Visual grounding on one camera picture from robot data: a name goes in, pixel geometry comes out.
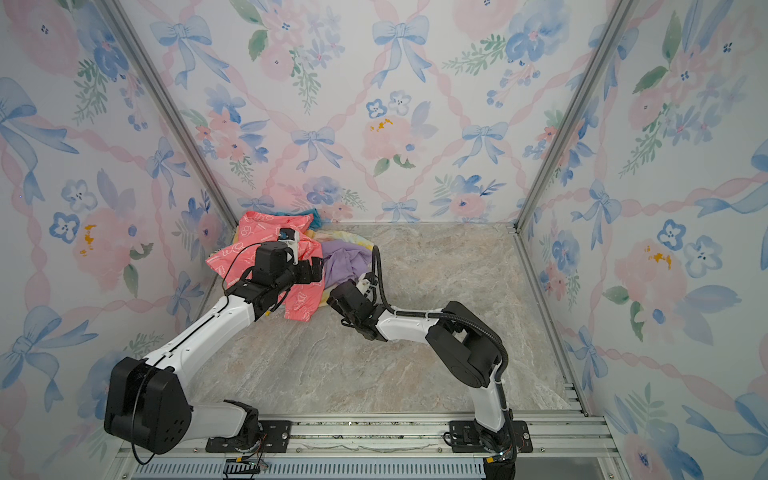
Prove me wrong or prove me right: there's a teal cloth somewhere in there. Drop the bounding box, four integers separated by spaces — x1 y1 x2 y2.
274 208 323 232

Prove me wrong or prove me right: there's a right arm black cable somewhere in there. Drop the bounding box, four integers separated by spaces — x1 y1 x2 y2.
370 244 518 463

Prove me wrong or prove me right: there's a pink patterned cloth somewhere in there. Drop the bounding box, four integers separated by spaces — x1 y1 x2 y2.
206 212 325 322

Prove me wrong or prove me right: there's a left corner aluminium post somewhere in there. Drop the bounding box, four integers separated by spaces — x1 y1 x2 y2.
95 0 238 229

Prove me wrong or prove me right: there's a right corner aluminium post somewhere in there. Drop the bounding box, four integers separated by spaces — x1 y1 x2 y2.
514 0 636 236

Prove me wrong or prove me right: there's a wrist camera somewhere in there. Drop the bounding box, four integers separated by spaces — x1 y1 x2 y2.
279 228 301 265
356 272 377 295

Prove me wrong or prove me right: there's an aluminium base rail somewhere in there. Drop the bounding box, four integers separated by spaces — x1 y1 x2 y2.
105 411 629 479

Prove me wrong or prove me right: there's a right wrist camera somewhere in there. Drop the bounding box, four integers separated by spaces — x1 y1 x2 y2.
356 272 377 295

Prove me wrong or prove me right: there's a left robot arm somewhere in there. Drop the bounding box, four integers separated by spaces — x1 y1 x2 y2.
104 240 324 455

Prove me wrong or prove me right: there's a yellow floral cloth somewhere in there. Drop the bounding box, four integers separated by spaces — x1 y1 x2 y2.
313 230 374 307

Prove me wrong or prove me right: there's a purple cloth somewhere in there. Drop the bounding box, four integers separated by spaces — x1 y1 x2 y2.
321 240 372 288

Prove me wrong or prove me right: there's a corner aluminium post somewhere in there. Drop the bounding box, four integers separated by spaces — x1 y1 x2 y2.
514 0 636 236
95 0 238 229

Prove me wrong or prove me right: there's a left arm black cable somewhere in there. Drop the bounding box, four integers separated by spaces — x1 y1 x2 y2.
128 241 265 467

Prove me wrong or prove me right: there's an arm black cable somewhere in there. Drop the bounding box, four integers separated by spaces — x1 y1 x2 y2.
370 244 518 463
128 241 265 467

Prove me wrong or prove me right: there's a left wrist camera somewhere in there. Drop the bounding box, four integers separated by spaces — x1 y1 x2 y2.
279 228 301 265

